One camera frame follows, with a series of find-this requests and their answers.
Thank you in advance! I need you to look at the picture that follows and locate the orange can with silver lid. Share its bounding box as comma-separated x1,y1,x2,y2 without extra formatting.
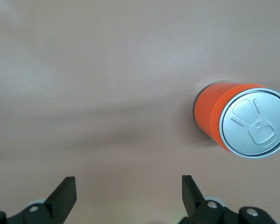
193,81,280,159

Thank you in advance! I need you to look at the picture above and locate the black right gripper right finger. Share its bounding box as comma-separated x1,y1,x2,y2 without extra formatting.
177,175,277,224

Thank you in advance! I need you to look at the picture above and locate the brown table mat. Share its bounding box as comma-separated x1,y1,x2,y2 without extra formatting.
0,0,280,224

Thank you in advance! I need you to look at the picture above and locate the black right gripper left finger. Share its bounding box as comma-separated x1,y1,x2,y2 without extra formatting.
0,176,77,224

